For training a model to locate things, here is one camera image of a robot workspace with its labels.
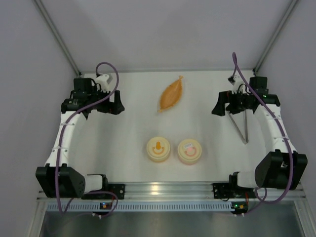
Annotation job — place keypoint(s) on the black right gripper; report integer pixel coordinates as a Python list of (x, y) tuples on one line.
[(220, 104)]

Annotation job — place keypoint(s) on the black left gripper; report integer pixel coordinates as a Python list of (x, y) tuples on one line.
[(116, 102)]

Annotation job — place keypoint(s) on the cream lid orange smiley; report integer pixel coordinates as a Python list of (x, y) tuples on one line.
[(158, 146)]

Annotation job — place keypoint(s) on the cream lid pink smiley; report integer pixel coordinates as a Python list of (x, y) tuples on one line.
[(189, 147)]

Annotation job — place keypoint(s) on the cream bowl orange base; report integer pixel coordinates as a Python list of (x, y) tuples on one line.
[(158, 159)]

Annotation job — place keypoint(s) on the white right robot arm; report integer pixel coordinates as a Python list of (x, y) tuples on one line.
[(282, 167)]

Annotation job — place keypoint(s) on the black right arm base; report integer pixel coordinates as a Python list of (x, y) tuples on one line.
[(226, 191)]

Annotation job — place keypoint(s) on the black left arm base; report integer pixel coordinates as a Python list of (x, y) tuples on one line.
[(105, 192)]

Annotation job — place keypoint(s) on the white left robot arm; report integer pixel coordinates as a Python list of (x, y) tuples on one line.
[(58, 177)]

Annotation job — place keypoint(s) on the orange boat-shaped dish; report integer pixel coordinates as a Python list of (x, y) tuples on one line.
[(171, 95)]

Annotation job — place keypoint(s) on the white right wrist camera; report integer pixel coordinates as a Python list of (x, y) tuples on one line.
[(236, 82)]

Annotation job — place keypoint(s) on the aluminium mounting rail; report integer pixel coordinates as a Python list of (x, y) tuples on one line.
[(182, 191)]

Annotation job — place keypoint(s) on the right aluminium frame post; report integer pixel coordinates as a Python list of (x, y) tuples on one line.
[(280, 26)]

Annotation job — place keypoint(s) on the aluminium frame post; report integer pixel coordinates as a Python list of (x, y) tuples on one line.
[(280, 26), (39, 5)]

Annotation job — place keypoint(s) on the grey slotted cable duct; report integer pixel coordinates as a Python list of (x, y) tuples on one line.
[(157, 206)]

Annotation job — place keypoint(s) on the left aluminium frame post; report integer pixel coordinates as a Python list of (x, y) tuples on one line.
[(39, 5)]

